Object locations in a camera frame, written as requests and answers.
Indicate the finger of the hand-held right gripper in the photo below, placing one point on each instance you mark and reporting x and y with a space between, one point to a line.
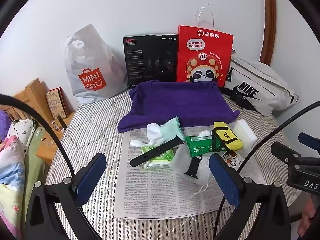
283 150
310 139

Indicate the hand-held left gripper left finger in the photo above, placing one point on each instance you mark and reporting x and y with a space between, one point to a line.
90 180

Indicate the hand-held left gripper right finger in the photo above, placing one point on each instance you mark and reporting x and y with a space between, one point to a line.
225 180

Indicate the white cartoon sticker card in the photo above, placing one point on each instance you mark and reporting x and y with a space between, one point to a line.
233 160

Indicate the green packet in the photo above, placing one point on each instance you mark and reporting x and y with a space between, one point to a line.
200 146

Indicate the white sponge block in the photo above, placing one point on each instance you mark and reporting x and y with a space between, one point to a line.
246 131

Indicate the yellow zip pouch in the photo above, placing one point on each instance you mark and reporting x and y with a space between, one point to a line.
225 133

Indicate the green tissue pack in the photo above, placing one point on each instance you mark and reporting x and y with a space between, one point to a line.
163 161

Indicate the mint green cloth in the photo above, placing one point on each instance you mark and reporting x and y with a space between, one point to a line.
172 130

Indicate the purple towel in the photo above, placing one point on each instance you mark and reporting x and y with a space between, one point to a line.
175 102

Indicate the person's right hand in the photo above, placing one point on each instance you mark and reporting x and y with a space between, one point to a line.
305 223

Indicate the striped bed sheet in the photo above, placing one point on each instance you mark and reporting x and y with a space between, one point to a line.
87 135

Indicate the newspaper sheet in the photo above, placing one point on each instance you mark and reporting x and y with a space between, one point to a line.
155 190

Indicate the white waist bag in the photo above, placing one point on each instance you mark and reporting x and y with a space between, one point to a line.
265 85

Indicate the pink cartoon blanket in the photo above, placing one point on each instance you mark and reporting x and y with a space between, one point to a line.
10 180

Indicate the white floral pillow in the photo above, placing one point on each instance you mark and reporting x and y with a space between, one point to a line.
21 135

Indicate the patterned book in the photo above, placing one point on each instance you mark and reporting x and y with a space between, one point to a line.
56 102

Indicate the purple pillow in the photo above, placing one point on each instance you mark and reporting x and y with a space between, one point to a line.
3 125

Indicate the white plastic shopping bag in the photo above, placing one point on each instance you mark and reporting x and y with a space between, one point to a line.
95 62

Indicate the red paper gift bag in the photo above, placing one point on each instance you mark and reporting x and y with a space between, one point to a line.
205 55

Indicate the black headset box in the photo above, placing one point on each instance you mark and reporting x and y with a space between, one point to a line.
150 60

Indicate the brown wooden door frame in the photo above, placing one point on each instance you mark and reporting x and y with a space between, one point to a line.
269 22

